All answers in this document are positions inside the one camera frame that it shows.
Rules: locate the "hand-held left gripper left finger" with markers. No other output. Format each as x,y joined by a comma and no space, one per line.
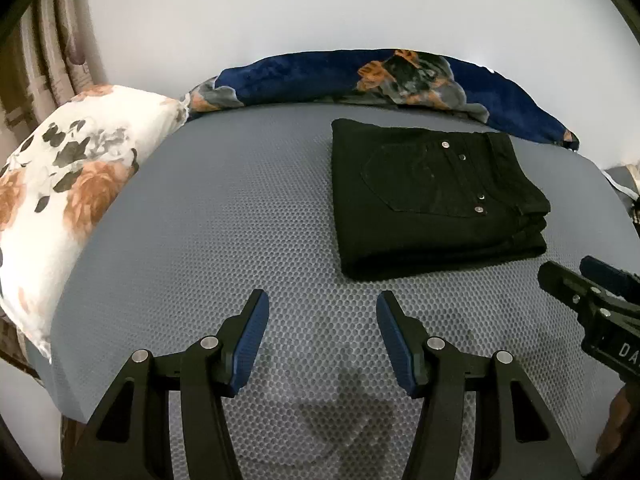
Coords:
250,340

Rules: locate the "grey textured mattress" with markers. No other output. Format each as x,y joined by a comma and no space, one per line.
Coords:
225,210

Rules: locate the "black pants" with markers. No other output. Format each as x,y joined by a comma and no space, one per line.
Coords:
425,210

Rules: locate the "blue floral blanket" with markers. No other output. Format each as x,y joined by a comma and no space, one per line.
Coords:
300,77

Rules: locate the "beige patterned curtain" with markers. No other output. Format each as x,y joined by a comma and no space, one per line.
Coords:
45,50

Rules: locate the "white floral pillow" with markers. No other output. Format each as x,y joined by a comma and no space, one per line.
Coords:
75,185

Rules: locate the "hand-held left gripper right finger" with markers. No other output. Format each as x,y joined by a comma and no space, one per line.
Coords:
397,345

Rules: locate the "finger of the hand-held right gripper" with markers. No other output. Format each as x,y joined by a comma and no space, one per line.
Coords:
562,285
607,277

